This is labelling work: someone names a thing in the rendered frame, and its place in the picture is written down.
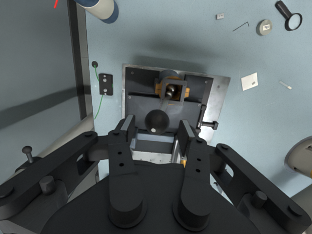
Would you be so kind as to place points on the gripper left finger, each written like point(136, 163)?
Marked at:
point(120, 170)

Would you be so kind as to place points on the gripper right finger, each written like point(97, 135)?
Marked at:
point(196, 170)

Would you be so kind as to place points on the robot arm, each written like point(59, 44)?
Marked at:
point(97, 8)

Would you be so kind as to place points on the silver cradle tray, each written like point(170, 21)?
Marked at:
point(151, 146)

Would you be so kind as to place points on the black thumbscrew lever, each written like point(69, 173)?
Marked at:
point(207, 124)

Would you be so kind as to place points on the black ball joystick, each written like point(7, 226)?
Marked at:
point(156, 122)

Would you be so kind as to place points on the grey round knob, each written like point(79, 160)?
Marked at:
point(169, 73)

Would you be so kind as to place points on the black plate with two screws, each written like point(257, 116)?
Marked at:
point(105, 84)

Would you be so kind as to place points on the dark grey positioner body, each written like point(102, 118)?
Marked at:
point(141, 83)

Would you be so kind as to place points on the black round-headed pin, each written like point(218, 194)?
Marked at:
point(27, 150)

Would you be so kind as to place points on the white paper card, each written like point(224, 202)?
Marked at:
point(249, 81)

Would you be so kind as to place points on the white round housing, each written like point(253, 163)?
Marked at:
point(299, 156)

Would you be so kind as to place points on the black round grommet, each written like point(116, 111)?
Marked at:
point(94, 64)

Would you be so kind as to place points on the small white tube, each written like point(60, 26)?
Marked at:
point(285, 84)

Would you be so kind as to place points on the black hex key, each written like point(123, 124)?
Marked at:
point(240, 26)

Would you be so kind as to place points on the small grey metal block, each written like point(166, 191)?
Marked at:
point(220, 16)

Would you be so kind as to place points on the grey round tin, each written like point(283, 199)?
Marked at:
point(264, 27)

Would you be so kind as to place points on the black magnifying glass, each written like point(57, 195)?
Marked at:
point(293, 22)

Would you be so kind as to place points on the red rod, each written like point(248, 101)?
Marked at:
point(56, 3)

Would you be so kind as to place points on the steel base plate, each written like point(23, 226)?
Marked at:
point(220, 97)

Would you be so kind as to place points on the black bench edge rail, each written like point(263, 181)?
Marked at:
point(80, 61)

